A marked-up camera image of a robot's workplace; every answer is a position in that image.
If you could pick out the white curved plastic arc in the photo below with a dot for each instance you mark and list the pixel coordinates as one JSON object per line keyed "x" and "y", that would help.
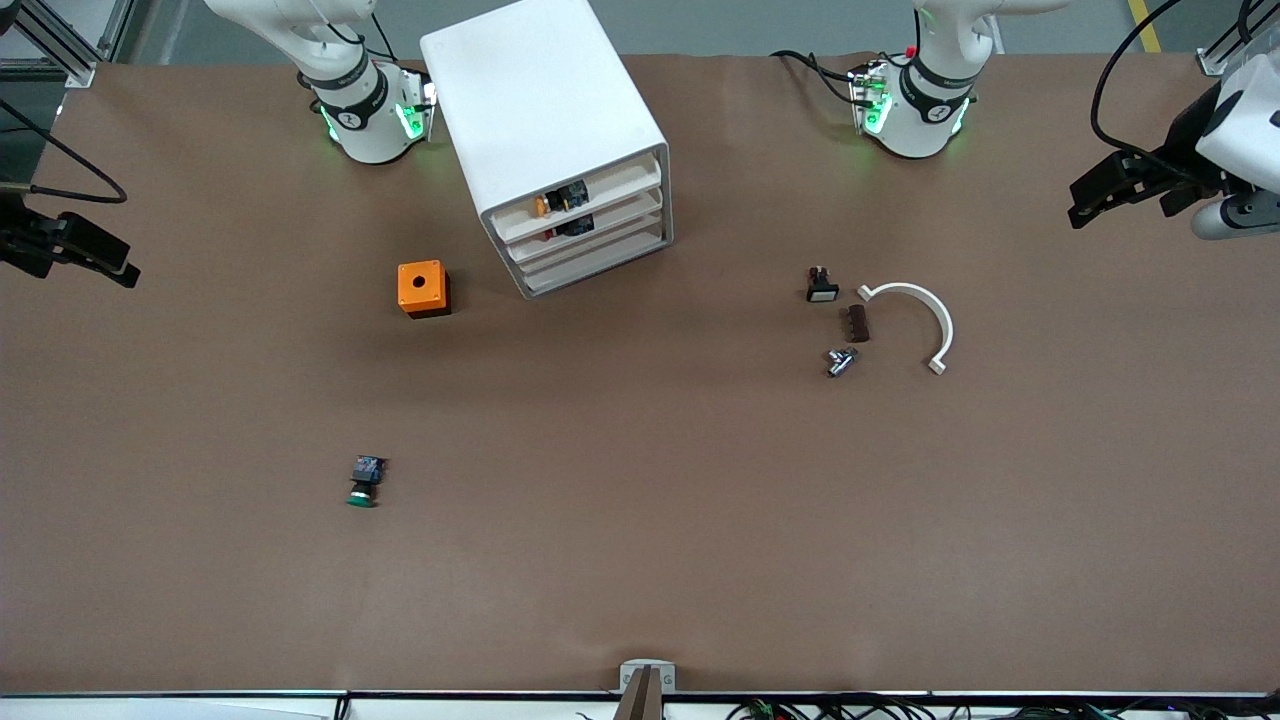
{"x": 938, "y": 315}

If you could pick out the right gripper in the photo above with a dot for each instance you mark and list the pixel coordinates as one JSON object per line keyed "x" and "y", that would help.
{"x": 22, "y": 243}

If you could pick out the green mushroom push button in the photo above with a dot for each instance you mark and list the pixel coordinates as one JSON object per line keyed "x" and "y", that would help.
{"x": 364, "y": 482}

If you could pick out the aluminium frame profile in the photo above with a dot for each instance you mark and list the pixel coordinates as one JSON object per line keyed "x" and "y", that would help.
{"x": 60, "y": 50}
{"x": 1215, "y": 62}

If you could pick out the white drawer cabinet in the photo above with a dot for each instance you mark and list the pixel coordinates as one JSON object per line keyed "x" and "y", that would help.
{"x": 530, "y": 90}

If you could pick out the orange button enclosure box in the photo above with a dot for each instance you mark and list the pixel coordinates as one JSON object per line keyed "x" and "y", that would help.
{"x": 420, "y": 286}

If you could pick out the red push button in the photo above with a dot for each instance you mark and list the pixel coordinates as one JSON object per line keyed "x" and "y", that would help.
{"x": 572, "y": 227}

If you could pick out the brown contact block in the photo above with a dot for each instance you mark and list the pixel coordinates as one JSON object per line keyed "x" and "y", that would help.
{"x": 857, "y": 323}

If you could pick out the silver metal switch part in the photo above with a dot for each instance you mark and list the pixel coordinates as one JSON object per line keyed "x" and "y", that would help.
{"x": 841, "y": 361}

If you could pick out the white plastic drawer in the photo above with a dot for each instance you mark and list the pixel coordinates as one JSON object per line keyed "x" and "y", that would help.
{"x": 620, "y": 258}
{"x": 630, "y": 234}
{"x": 622, "y": 180}
{"x": 627, "y": 211}

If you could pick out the black white square button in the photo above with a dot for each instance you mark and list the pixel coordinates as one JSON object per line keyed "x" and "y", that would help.
{"x": 822, "y": 287}

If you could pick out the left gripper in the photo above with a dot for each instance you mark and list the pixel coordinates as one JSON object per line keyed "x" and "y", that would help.
{"x": 1183, "y": 137}

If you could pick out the yellow push button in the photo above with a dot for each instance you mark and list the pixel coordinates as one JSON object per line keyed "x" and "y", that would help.
{"x": 558, "y": 197}

